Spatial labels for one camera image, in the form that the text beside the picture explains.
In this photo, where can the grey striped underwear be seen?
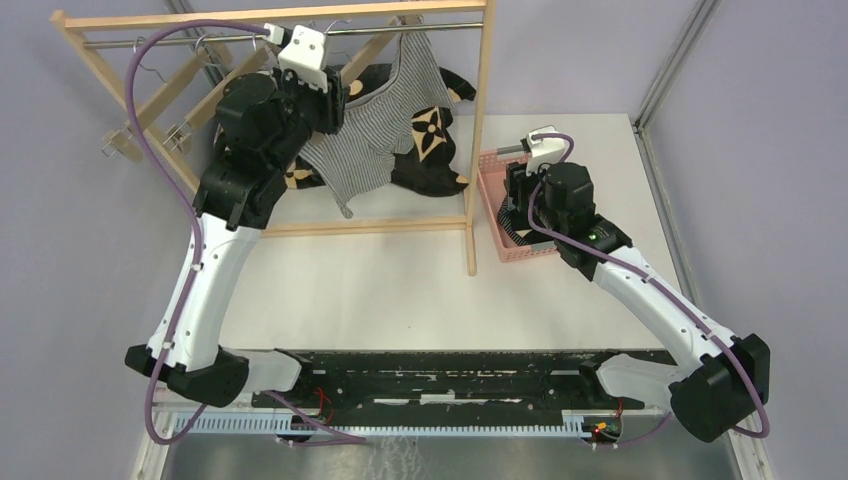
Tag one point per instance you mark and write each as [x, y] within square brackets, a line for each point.
[361, 156]

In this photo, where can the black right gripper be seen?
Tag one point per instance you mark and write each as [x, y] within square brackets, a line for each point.
[518, 181]

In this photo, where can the black blanket with cream flowers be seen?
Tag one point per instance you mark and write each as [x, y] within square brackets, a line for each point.
[426, 168]

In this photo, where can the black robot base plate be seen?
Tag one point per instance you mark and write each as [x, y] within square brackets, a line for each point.
[448, 389]

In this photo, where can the navy striped underwear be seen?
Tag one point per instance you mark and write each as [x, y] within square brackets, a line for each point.
[502, 217]

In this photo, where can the pink perforated plastic basket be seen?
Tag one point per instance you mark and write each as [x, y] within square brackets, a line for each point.
[491, 175]

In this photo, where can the white slotted cable duct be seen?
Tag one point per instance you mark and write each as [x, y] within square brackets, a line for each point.
[287, 424]

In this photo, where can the wooden hanger with grey underwear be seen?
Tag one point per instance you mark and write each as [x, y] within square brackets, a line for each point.
[373, 47]

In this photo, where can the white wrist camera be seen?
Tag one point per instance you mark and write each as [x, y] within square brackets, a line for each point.
[546, 145]
[302, 51]

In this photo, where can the grey metal corner rail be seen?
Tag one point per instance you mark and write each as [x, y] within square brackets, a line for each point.
[653, 135]

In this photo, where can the empty wooden clip hanger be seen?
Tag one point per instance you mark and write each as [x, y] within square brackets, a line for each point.
[206, 55]

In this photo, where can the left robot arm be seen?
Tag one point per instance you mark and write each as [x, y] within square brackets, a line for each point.
[264, 120]

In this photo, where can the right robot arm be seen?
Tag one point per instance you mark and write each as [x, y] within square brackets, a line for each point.
[718, 381]

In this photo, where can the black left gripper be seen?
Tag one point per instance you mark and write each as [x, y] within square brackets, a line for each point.
[333, 103]

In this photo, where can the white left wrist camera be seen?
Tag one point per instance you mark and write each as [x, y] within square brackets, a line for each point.
[302, 51]

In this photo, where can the metal clothes rail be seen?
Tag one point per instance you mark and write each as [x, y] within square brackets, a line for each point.
[212, 39]

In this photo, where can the wooden clothes rack frame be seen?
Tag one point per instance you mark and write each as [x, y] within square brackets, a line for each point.
[74, 30]

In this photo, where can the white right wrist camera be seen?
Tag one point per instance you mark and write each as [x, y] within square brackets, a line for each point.
[546, 145]

